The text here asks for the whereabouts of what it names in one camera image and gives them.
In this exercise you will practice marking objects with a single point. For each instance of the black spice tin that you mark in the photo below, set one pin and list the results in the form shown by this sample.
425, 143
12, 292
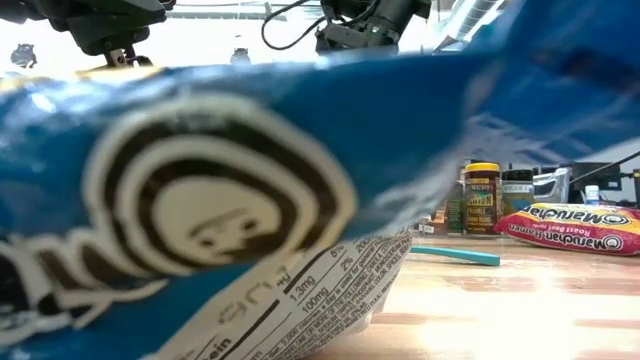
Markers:
455, 210

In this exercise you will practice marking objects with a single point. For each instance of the yellow lid spice jar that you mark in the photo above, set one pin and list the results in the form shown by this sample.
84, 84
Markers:
482, 200

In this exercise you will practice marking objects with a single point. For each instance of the brown spice box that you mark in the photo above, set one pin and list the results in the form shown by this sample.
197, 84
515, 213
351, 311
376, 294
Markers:
435, 222

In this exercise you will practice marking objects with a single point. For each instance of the black lid spice jar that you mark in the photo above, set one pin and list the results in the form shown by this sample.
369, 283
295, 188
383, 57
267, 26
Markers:
518, 192

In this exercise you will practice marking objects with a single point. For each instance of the small dark background object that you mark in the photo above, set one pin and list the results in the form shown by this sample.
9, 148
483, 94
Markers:
24, 56

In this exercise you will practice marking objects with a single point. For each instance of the small grey background object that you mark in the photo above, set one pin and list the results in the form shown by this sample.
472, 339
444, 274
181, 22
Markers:
240, 56

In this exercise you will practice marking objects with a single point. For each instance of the blue ramen noodle packet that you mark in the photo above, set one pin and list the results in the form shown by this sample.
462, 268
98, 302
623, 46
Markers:
300, 125

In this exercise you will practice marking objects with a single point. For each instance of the teal plastic spoon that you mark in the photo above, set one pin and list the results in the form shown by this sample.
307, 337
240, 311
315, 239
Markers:
460, 255

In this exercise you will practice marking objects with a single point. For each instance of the black computer monitor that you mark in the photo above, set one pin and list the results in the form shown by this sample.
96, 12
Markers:
595, 175

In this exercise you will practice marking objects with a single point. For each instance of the clear water bottle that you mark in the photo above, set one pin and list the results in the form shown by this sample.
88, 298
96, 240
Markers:
592, 196

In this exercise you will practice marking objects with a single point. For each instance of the red roast beef ramen packet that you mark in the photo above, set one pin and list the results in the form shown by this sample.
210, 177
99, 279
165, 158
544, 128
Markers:
565, 230

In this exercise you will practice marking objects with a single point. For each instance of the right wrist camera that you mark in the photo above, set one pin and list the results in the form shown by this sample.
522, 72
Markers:
350, 40

